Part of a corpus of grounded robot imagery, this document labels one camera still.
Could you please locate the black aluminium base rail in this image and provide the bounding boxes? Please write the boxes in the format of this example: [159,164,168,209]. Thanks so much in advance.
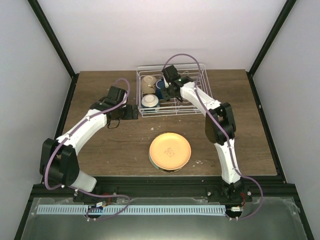
[32,175,301,203]

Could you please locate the black left frame post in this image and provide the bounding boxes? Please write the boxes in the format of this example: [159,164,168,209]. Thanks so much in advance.
[27,0,76,76]

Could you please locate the metal sheet front panel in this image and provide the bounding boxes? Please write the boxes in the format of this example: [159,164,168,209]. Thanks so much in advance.
[17,197,308,240]

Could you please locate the dark blue mug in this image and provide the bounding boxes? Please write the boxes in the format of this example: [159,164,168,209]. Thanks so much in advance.
[155,79,165,100]

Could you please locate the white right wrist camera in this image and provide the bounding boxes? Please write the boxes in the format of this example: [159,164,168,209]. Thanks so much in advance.
[162,70,170,88]

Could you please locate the green plate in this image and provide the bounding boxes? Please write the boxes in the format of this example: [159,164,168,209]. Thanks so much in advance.
[149,155,190,173]

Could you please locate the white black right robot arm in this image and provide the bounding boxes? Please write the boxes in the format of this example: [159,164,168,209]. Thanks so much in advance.
[160,65,242,202]

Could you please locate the black frame post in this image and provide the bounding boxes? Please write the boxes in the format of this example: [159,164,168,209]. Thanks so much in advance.
[27,0,76,76]
[248,0,298,75]

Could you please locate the light blue slotted cable duct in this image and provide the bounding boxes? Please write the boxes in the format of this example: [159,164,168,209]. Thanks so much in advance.
[36,204,226,216]

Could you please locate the large cream ceramic bowl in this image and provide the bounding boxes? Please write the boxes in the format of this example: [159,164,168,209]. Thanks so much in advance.
[140,75,157,94]

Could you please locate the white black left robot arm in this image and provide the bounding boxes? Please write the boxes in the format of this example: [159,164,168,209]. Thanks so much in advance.
[39,86,138,202]

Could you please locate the teal cup white interior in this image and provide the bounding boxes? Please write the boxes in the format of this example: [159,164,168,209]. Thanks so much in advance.
[141,94,160,111]

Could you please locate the black right frame post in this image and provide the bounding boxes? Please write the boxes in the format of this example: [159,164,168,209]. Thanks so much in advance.
[248,0,298,75]

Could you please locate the white wire dish rack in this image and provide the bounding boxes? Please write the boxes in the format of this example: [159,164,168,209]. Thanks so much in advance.
[136,63,213,118]

